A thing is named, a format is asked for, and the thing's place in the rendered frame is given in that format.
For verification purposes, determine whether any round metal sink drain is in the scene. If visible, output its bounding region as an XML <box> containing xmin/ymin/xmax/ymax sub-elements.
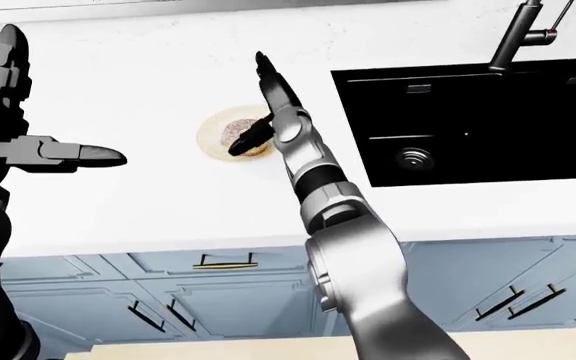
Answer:
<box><xmin>395</xmin><ymin>146</ymin><xmax>437</xmax><ymax>171</ymax></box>

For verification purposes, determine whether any black kitchen sink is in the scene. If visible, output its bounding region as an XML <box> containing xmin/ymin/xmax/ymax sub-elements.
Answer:
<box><xmin>330</xmin><ymin>55</ymin><xmax>576</xmax><ymax>189</ymax></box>

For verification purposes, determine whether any cream round plate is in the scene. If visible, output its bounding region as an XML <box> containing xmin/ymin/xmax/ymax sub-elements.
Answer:
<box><xmin>195</xmin><ymin>104</ymin><xmax>277</xmax><ymax>163</ymax></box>

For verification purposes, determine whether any black cabinet door handle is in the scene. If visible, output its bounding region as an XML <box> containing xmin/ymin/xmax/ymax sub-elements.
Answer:
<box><xmin>506</xmin><ymin>283</ymin><xmax>567</xmax><ymax>321</ymax></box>
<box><xmin>127</xmin><ymin>299</ymin><xmax>167</xmax><ymax>334</ymax></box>
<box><xmin>165</xmin><ymin>297</ymin><xmax>198</xmax><ymax>333</ymax></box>
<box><xmin>474</xmin><ymin>285</ymin><xmax>526</xmax><ymax>322</ymax></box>

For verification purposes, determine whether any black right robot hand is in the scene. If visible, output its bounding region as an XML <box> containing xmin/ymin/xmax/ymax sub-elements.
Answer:
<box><xmin>227</xmin><ymin>50</ymin><xmax>322</xmax><ymax>158</ymax></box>

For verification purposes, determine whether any gold drawer handle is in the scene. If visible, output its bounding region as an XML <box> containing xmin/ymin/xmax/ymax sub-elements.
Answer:
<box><xmin>192</xmin><ymin>252</ymin><xmax>260</xmax><ymax>271</ymax></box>

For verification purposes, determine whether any blue-grey kitchen cabinet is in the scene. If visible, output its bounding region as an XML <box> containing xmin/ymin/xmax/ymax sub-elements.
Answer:
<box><xmin>0</xmin><ymin>232</ymin><xmax>576</xmax><ymax>341</ymax></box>

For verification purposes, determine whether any sugared brown donut pastry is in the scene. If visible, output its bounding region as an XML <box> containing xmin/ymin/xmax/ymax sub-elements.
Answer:
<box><xmin>219</xmin><ymin>118</ymin><xmax>270</xmax><ymax>157</ymax></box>

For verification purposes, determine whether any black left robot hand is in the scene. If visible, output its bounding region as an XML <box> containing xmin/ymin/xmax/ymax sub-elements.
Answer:
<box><xmin>0</xmin><ymin>0</ymin><xmax>129</xmax><ymax>186</ymax></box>

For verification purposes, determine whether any dark metal faucet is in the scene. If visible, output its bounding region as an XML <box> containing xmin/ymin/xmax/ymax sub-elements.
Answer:
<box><xmin>487</xmin><ymin>0</ymin><xmax>576</xmax><ymax>73</ymax></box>

